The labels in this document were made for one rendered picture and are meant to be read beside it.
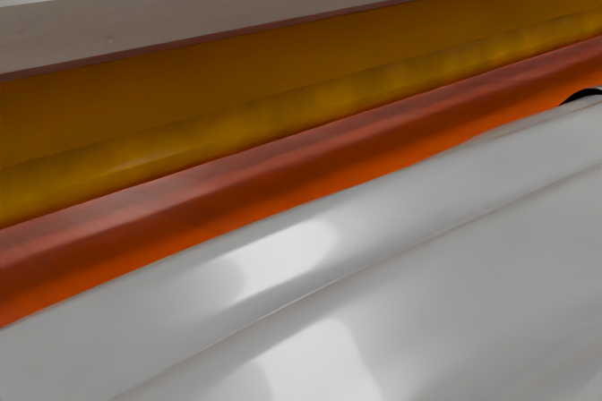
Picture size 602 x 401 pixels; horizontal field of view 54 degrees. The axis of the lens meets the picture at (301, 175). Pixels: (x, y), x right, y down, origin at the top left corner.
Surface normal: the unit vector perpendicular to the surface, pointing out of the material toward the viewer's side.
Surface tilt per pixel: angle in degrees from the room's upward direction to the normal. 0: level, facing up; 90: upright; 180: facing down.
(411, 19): 90
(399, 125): 0
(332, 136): 0
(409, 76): 90
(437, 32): 90
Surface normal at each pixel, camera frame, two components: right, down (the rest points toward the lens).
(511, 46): 0.58, 0.09
